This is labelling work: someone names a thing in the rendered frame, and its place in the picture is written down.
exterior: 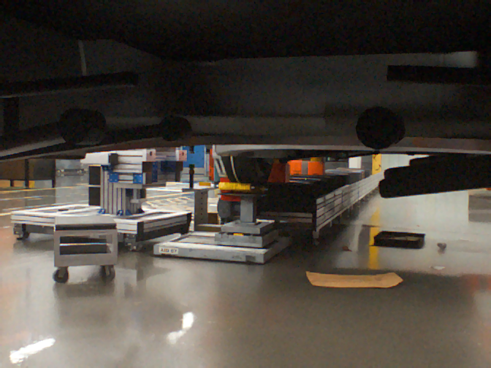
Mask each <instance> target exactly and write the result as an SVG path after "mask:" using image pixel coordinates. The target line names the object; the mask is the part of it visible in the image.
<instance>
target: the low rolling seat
mask: <svg viewBox="0 0 491 368"><path fill-rule="evenodd" d="M116 226H117V223H116V222H115V221H114V220H113V219H112V217H111V216H110V215H84V216H56V217H55V225H54V267H58V268H56V270H55V271H54V272H53V275H52V277H53V280H54V281H56V282H58V283H60V282H61V281H63V280H64V278H65V277H66V273H65V271H66V269H67V268H68V267H72V266H89V265H99V266H100V267H101V268H105V271H106V276H107V279H108V280H113V279H114V278H115V270H114V266H113V264H118V230H117V228H116ZM85 235H107V243H92V244H68V245H60V236H85Z"/></svg>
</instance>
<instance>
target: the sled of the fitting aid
mask: <svg viewBox="0 0 491 368"><path fill-rule="evenodd" d="M275 239H278V229H275V228H271V229H269V230H267V231H265V232H263V233H261V234H248V233H237V232H225V231H220V232H219V233H216V234H215V244H217V245H230V246H232V245H236V246H246V247H251V248H262V247H264V246H265V245H267V244H269V243H270V242H272V241H274V240H275Z"/></svg>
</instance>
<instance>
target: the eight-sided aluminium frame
mask: <svg viewBox="0 0 491 368"><path fill-rule="evenodd" d="M212 153H213V159H214V161H215V164H216V168H217V170H218V175H219V177H227V174H226V172H225V169H224V163H223V158H222V156H218V155H217V154H216V146H215V145H213V152H212ZM219 161H220V162H219ZM221 168H222V169H221Z"/></svg>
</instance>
